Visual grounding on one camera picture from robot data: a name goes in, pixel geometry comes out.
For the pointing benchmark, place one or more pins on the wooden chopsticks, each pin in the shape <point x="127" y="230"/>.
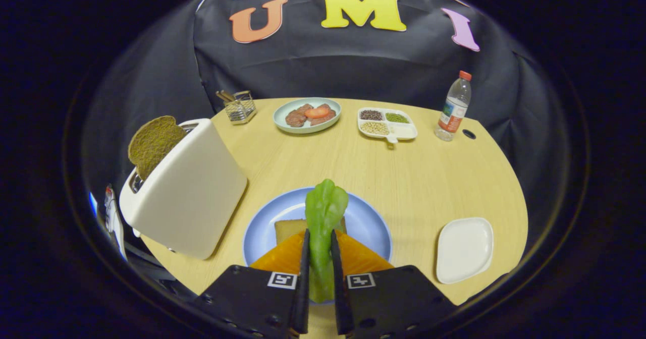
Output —
<point x="224" y="96"/>

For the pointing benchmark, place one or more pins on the green lettuce leaf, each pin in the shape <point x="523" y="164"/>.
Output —
<point x="325" y="213"/>

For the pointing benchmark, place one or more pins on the white square plate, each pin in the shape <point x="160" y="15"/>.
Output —
<point x="464" y="250"/>

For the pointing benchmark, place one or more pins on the pile of green beans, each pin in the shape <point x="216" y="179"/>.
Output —
<point x="397" y="118"/>

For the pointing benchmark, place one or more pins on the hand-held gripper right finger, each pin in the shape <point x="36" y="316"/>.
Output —
<point x="339" y="298"/>

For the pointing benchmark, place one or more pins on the clear water bottle red cap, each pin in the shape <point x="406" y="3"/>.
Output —
<point x="452" y="114"/>

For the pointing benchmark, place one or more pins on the black table grommet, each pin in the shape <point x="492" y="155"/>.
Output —
<point x="469" y="134"/>

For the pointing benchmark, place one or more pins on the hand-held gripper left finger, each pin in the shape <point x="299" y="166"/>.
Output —
<point x="304" y="288"/>

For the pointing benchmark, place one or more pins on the white divided dish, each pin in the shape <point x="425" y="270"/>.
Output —
<point x="404" y="131"/>

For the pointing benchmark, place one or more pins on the tan bread slice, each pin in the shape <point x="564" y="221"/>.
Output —
<point x="287" y="228"/>

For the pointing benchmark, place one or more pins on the pile of yellow beans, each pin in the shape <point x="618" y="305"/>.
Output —
<point x="375" y="128"/>

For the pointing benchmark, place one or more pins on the red tomato slice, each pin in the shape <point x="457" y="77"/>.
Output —
<point x="317" y="112"/>

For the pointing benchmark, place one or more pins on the pale green round plate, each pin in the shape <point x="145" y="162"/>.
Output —
<point x="281" y="111"/>

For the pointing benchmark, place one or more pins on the white toaster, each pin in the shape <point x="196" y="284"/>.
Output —
<point x="192" y="192"/>

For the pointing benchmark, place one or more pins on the pile of dark beans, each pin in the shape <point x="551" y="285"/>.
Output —
<point x="372" y="115"/>

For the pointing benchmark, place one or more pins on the brown bread slice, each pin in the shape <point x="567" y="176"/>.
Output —
<point x="154" y="145"/>

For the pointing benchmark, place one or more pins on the white and red object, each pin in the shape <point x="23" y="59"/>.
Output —
<point x="112" y="218"/>

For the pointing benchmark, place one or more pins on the blue round plate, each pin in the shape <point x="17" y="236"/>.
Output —
<point x="363" y="223"/>

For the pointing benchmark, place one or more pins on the brown meat slice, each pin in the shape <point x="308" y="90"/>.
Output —
<point x="295" y="118"/>
<point x="325" y="119"/>

